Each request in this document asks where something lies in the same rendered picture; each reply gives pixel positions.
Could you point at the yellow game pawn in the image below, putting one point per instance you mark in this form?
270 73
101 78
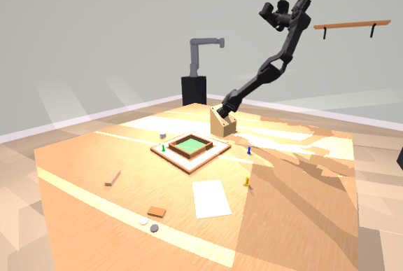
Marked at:
247 181

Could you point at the white sheet of paper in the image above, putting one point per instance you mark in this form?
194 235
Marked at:
210 200

